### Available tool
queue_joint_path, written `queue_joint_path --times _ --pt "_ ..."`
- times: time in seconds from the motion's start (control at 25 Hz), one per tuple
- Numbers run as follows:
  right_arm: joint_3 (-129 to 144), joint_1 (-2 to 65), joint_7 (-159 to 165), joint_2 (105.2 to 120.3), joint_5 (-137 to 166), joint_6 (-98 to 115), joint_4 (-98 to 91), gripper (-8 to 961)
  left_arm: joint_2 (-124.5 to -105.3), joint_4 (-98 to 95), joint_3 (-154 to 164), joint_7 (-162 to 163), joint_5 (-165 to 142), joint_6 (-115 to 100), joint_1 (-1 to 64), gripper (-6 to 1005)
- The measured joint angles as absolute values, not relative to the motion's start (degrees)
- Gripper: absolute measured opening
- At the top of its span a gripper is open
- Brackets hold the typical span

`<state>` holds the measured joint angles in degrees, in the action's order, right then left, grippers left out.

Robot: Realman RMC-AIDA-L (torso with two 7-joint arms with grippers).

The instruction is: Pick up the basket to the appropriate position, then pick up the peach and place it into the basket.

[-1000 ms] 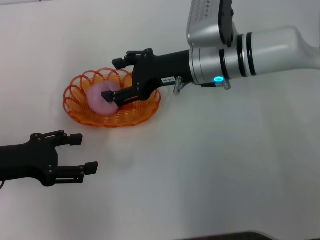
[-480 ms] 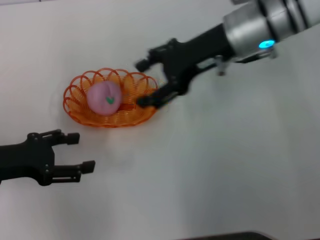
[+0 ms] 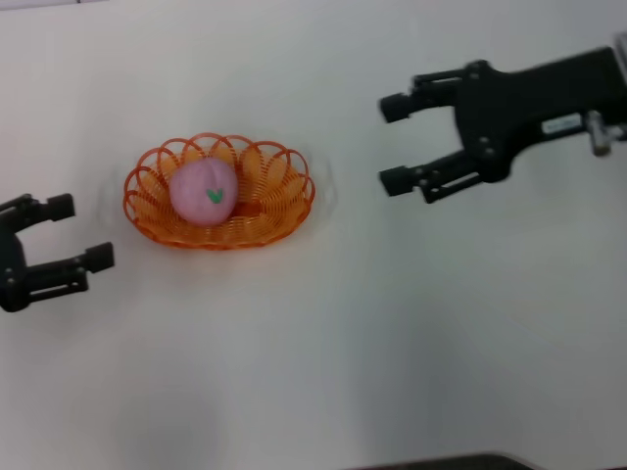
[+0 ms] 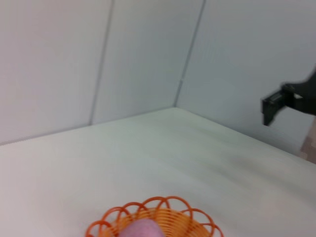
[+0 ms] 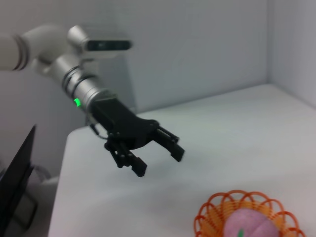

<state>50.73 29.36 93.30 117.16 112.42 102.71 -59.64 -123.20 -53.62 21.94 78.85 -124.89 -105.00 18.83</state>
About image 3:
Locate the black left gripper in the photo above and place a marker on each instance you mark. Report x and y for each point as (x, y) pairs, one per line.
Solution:
(12, 274)

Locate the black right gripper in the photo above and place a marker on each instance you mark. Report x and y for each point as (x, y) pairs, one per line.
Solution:
(514, 103)

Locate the pink toy peach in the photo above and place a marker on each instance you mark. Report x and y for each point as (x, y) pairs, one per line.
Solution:
(201, 191)

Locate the orange woven plastic basket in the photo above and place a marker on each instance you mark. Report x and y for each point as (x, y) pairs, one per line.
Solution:
(274, 215)

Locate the dark robot torso cover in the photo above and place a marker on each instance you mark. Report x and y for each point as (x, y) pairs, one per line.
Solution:
(441, 462)

